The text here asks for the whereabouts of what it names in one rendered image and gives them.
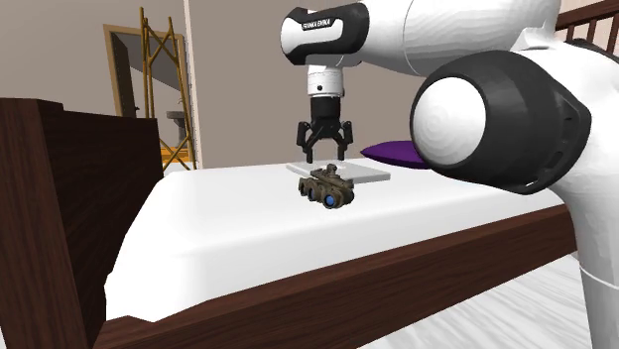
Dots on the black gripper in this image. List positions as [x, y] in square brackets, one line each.
[325, 112]

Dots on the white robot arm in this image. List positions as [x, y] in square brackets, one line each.
[483, 29]

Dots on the olive goggles with blue lenses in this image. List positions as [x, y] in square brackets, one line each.
[329, 188]

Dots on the grey flat tablet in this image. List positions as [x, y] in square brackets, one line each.
[367, 172]

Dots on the purple pillow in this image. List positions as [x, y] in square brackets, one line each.
[391, 152]

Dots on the dark wooden bed, white mattress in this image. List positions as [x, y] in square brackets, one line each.
[232, 227]

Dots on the gold metal rack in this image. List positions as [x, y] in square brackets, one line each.
[170, 53]

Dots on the gold framed wall mirror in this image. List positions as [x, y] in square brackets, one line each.
[126, 72]

